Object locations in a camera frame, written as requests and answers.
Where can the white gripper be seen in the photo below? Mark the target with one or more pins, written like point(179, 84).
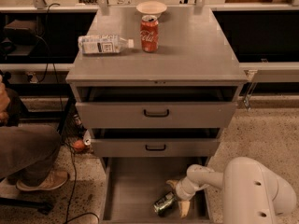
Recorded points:
point(183, 190)

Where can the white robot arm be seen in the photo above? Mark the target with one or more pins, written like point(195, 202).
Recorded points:
point(251, 193)

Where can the grey bottom drawer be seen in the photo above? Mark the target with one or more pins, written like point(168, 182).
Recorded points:
point(135, 184)

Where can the grey drawer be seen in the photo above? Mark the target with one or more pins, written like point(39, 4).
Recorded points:
point(156, 107)
point(135, 184)
point(165, 142)

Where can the grey middle drawer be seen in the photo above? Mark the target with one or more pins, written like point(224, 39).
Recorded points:
point(165, 142)

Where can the grey drawer cabinet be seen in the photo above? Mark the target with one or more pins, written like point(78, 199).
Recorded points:
point(192, 52)

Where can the grey top drawer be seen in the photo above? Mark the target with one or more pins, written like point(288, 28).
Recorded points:
point(156, 107)

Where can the red cola can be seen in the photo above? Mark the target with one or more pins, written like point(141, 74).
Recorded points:
point(149, 33)

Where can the person's hand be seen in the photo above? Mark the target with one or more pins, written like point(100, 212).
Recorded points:
point(4, 102)

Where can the orange ball on floor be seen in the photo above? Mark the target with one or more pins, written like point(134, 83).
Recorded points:
point(78, 146)

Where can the tan shoe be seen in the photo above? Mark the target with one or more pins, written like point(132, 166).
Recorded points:
point(53, 181)

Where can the black chair base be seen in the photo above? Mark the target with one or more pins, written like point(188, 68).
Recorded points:
point(43, 208)

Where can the seated person's legs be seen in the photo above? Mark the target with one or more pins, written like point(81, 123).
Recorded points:
point(27, 153)

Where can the clear plastic water bottle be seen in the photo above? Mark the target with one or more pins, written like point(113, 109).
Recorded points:
point(103, 44)

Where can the white bowl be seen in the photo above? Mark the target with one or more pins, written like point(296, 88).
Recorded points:
point(154, 8)

